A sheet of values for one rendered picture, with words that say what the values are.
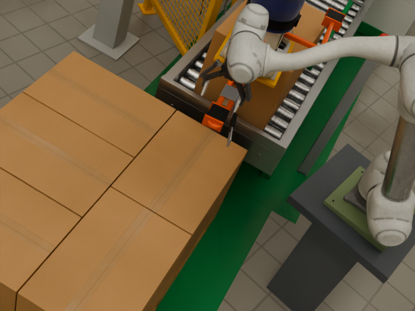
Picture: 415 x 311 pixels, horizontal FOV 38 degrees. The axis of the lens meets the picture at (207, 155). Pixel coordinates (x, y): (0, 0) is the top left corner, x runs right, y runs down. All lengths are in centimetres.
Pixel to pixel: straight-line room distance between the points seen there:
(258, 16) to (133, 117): 106
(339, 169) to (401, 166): 62
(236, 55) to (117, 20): 209
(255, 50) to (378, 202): 76
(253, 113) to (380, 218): 93
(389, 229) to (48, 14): 275
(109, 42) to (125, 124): 129
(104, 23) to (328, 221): 209
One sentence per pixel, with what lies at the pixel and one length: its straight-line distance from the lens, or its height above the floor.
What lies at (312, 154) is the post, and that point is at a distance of 357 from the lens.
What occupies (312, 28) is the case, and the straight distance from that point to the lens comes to 307.
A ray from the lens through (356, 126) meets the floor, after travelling 422.
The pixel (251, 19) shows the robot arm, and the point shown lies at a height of 148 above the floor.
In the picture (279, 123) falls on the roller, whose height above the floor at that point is 54.
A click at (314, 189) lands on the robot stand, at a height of 75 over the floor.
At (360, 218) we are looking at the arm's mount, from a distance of 253.
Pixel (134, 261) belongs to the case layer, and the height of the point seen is 54.
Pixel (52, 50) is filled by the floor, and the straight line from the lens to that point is 391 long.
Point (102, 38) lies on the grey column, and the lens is 400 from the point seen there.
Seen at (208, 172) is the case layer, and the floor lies 54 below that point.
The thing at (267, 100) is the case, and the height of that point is 74.
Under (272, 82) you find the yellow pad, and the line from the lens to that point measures 259.
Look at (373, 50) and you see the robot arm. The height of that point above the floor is 151.
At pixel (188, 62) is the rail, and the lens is 312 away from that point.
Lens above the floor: 251
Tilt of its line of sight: 46 degrees down
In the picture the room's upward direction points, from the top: 23 degrees clockwise
